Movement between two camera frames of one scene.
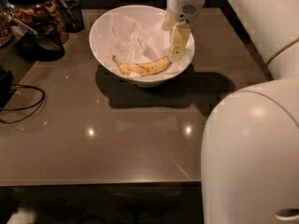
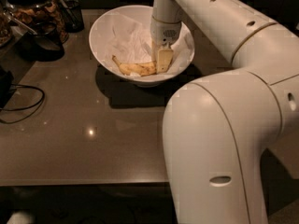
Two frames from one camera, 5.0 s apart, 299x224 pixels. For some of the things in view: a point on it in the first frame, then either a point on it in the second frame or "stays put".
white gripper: [182, 6] to [164, 33]
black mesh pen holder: [73, 16] stays put
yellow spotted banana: [143, 68] stays put
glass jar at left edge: [7, 32] stays put
